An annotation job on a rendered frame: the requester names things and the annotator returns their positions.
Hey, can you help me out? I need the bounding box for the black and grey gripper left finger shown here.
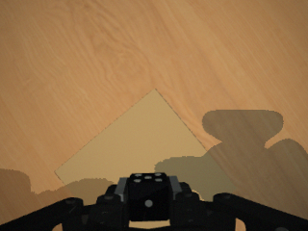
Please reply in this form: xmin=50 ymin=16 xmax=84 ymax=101
xmin=0 ymin=177 xmax=130 ymax=231

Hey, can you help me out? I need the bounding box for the beige flat mat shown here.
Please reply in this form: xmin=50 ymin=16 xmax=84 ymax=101
xmin=55 ymin=89 xmax=237 ymax=206

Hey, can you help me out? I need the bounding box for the black die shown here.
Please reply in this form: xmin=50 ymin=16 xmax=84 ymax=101
xmin=127 ymin=172 xmax=169 ymax=221

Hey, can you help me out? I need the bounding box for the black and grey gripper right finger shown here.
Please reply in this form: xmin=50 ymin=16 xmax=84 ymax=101
xmin=167 ymin=176 xmax=308 ymax=231

